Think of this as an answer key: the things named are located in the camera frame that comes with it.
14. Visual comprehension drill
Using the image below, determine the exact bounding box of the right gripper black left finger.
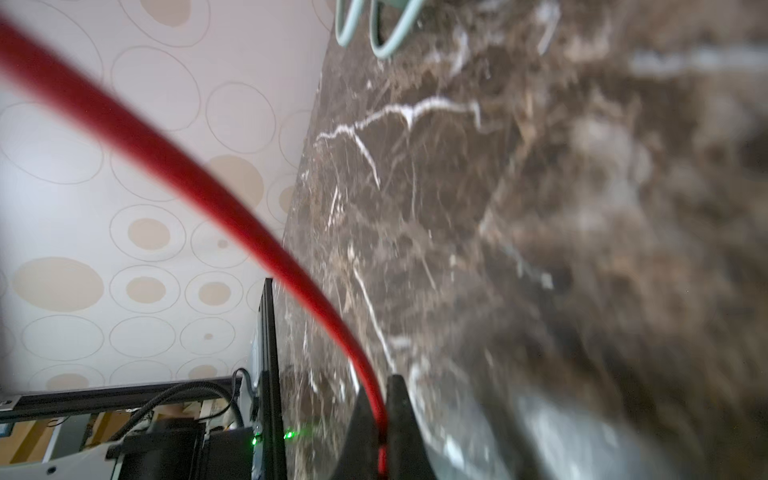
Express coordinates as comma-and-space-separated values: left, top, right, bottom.
330, 388, 379, 480

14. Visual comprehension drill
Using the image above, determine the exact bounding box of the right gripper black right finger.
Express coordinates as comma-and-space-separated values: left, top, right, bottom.
386, 374, 437, 480

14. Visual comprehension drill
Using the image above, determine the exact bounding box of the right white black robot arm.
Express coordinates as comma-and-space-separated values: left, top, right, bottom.
1, 372, 437, 479

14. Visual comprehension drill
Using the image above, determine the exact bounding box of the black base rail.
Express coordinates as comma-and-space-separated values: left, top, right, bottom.
1, 280, 287, 479

